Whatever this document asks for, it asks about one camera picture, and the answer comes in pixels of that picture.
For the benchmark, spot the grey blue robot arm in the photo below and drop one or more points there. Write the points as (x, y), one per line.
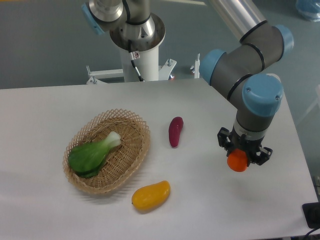
(238, 76)

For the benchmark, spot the blue object top right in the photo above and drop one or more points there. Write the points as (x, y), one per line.
(309, 9)

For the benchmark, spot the yellow mango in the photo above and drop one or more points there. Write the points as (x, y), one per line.
(151, 196)

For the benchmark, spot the woven wicker basket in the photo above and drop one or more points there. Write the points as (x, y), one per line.
(122, 161)

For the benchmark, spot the purple sweet potato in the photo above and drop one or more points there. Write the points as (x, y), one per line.
(174, 131)

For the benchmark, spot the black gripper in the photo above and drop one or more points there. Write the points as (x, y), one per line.
(230, 141)

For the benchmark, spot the black device at edge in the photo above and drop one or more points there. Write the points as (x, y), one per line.
(311, 213)

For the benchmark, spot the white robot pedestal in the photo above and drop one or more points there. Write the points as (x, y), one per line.
(138, 46)

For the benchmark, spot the orange fruit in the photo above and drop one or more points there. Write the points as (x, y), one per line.
(237, 160)

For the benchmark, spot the green bok choy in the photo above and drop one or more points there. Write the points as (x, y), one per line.
(87, 160)

